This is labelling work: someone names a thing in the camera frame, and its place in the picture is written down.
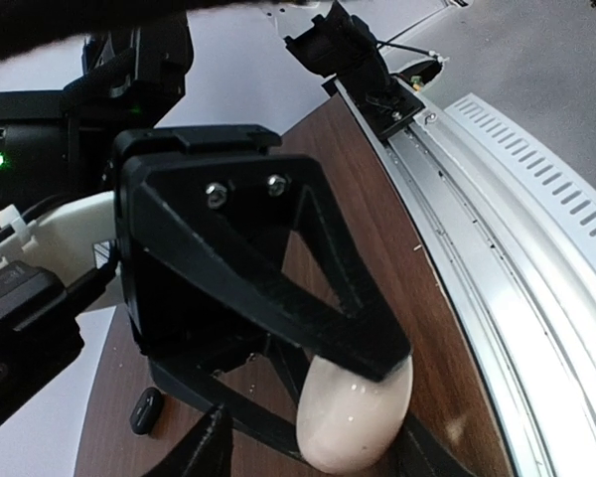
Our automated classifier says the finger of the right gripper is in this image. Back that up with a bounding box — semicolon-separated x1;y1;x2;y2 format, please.
118;153;411;382
178;342;310;463

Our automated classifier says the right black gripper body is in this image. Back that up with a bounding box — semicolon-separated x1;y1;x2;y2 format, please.
112;125;290;408

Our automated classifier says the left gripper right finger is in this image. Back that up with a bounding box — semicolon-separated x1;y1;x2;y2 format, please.
391;413;474;477

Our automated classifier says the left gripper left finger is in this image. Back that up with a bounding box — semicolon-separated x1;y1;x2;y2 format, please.
144;404;233;477

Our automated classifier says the black earbud charging case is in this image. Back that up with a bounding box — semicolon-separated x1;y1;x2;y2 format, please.
129;387;165;435

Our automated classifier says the round white case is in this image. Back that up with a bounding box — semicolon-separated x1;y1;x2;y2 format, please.
296;356;413;475

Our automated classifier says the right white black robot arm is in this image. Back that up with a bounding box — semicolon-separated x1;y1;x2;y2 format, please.
0;11;412;476

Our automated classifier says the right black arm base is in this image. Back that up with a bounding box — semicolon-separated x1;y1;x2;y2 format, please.
284;1;446;141

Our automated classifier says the front aluminium rail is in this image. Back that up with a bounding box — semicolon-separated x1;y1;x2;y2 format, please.
322;79;596;477

